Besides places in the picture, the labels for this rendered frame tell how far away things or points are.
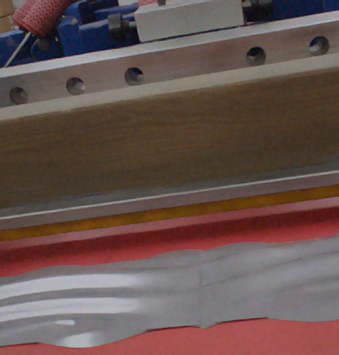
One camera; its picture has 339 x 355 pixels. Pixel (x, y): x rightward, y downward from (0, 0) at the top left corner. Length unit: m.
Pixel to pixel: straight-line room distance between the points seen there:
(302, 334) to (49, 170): 0.19
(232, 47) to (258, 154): 0.23
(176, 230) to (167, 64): 0.24
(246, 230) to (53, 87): 0.31
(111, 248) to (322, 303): 0.15
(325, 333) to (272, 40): 0.35
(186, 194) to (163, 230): 0.05
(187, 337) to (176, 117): 0.13
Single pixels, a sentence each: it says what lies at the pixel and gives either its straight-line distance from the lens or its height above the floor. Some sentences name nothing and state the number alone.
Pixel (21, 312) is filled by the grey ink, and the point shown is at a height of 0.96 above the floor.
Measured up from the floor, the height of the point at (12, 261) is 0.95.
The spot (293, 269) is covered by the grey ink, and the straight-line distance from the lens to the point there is 0.28.
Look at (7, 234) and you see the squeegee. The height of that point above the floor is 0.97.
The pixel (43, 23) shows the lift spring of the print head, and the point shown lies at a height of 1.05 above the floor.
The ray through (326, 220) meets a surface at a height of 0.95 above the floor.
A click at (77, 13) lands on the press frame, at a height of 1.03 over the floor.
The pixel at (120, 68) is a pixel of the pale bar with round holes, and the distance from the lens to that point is 0.53.
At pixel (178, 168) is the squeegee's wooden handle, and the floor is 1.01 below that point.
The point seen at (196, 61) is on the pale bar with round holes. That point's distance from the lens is 0.52.
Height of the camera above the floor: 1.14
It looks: 27 degrees down
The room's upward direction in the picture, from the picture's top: 11 degrees counter-clockwise
